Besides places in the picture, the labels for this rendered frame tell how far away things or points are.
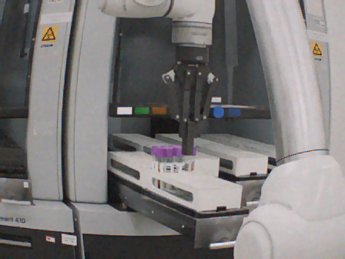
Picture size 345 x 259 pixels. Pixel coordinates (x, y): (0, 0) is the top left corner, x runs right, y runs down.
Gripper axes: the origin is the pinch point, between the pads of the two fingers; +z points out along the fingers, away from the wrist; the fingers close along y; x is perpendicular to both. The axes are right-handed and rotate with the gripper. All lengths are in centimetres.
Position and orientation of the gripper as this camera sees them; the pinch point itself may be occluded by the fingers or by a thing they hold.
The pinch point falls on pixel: (188, 138)
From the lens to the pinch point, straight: 192.2
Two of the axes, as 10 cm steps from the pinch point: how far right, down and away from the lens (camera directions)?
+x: -3.7, -1.0, 9.3
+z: -0.5, 9.9, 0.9
